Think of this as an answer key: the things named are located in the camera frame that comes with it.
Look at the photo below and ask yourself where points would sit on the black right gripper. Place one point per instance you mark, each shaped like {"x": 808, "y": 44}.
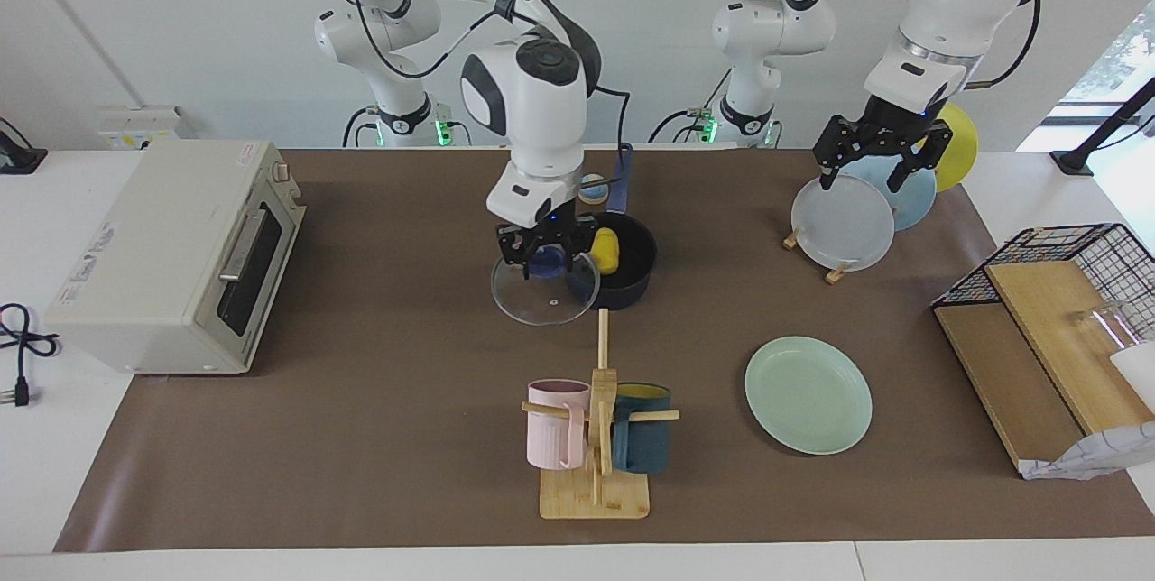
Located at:
{"x": 546, "y": 234}

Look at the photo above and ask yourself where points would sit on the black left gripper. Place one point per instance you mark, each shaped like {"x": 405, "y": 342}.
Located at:
{"x": 889, "y": 130}

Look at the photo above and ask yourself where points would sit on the glass lid with blue knob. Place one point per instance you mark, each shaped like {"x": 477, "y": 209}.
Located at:
{"x": 546, "y": 297}

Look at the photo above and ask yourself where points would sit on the yellow lemon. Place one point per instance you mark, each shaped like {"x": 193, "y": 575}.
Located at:
{"x": 605, "y": 252}

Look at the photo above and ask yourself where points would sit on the light blue plate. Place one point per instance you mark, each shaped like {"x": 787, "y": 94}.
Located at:
{"x": 911, "y": 198}

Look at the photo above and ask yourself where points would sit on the grey plate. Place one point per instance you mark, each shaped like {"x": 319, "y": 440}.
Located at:
{"x": 844, "y": 225}

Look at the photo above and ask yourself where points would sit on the yellow plate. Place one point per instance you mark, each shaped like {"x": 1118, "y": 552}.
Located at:
{"x": 961, "y": 148}

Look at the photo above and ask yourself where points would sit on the wooden plate rack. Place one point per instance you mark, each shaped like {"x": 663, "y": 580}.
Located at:
{"x": 836, "y": 274}

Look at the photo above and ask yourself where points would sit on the mint green plate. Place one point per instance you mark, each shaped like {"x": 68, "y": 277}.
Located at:
{"x": 808, "y": 396}

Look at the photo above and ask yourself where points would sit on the small blue round timer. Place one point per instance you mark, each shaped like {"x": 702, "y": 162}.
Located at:
{"x": 591, "y": 191}

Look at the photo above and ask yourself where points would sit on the dark blue saucepan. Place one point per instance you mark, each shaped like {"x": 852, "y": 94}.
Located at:
{"x": 632, "y": 265}

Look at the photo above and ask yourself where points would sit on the pink ribbed mug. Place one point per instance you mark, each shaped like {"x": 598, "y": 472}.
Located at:
{"x": 555, "y": 428}

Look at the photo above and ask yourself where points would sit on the dark teal mug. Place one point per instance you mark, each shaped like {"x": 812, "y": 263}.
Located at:
{"x": 642, "y": 441}

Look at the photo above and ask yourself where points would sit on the brown table mat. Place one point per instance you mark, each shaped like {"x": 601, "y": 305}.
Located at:
{"x": 406, "y": 437}

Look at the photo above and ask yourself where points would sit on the wooden mug tree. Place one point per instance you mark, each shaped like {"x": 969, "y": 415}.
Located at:
{"x": 595, "y": 495}

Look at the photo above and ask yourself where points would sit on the wooden shelf boards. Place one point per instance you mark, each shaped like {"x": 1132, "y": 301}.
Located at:
{"x": 1020, "y": 364}

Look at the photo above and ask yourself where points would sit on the clear glass cup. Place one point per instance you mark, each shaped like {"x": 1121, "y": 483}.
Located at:
{"x": 1103, "y": 328}

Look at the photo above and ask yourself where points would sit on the white cup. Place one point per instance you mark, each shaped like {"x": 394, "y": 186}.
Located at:
{"x": 1139, "y": 373}

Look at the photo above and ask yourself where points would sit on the white checked cloth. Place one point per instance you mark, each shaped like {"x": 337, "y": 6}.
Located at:
{"x": 1096, "y": 455}

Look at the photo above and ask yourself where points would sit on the cream toaster oven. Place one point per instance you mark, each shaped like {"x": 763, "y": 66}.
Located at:
{"x": 153, "y": 247}

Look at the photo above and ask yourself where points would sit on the black clamp base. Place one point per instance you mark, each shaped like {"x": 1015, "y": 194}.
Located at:
{"x": 18, "y": 157}

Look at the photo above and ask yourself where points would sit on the black camera stand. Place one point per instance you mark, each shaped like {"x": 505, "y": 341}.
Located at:
{"x": 1105, "y": 125}

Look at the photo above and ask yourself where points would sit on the white wall socket box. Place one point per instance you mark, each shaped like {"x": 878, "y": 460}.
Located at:
{"x": 140, "y": 125}

